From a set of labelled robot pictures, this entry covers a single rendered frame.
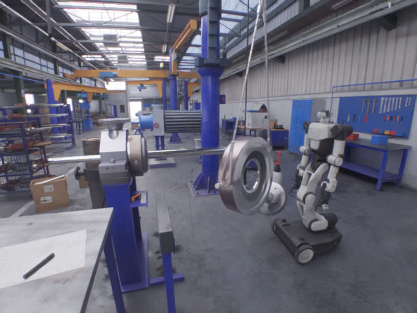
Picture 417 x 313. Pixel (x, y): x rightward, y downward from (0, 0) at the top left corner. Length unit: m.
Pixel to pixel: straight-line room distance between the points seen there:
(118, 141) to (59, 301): 1.13
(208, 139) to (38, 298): 3.01
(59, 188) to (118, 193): 2.23
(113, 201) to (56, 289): 0.83
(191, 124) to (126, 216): 4.02
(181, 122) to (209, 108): 2.02
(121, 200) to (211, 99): 2.34
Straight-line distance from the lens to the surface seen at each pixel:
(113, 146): 1.68
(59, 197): 3.83
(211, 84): 3.45
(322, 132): 2.09
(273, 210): 1.19
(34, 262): 1.17
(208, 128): 3.45
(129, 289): 2.07
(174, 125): 5.33
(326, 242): 2.48
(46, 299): 0.97
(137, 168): 1.74
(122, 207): 1.67
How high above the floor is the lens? 1.50
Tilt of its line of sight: 14 degrees down
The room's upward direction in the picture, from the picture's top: straight up
